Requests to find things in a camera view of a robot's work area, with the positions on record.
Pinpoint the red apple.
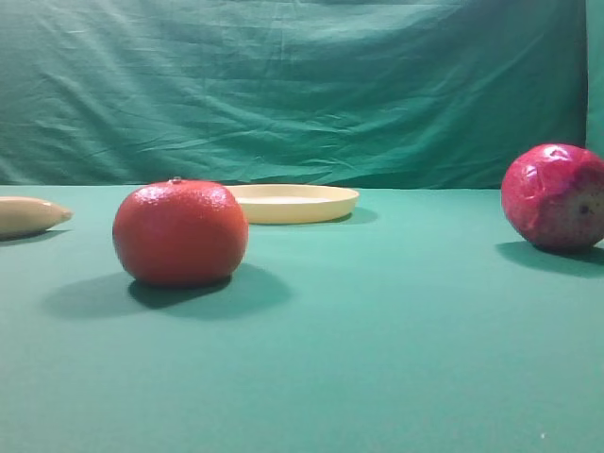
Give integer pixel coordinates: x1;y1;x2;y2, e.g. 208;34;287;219
501;143;603;253

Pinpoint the yellow plate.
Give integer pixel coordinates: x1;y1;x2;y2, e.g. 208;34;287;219
227;184;360;225

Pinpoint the orange tangerine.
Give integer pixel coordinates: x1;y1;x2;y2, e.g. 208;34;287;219
112;178;249;287

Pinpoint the green backdrop cloth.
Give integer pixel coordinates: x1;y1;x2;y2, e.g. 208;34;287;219
1;1;603;189

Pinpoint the yellow banana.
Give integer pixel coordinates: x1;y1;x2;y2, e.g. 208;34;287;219
1;196;73;238

